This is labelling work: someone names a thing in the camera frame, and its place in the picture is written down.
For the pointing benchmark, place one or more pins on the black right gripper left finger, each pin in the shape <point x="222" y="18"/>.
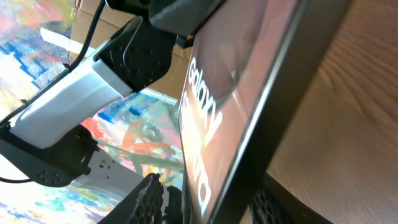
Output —
<point x="142" y="205"/>

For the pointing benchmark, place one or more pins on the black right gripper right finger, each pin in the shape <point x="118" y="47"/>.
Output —
<point x="273" y="204"/>

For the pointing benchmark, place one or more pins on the Samsung Galaxy smartphone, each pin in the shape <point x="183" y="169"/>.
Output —
<point x="251" y="63"/>

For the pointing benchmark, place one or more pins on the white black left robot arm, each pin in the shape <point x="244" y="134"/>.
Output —
<point x="45" y="139"/>

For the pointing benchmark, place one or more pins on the brown cardboard box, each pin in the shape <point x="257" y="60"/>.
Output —
<point x="138" y="53"/>

